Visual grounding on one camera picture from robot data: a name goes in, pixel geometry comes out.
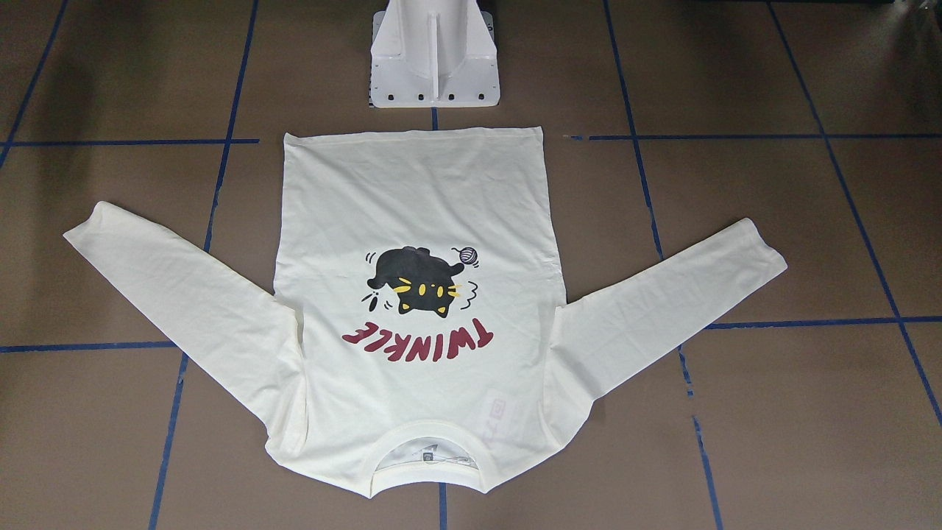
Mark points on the cream long-sleeve printed shirt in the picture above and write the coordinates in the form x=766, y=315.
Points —
x=418, y=329

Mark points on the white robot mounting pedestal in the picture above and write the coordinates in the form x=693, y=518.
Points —
x=433, y=54

